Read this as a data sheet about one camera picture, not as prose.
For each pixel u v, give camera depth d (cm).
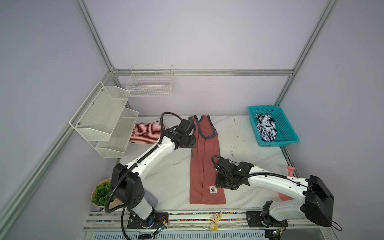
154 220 73
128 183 42
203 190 82
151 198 78
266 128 111
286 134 104
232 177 59
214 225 71
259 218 73
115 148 77
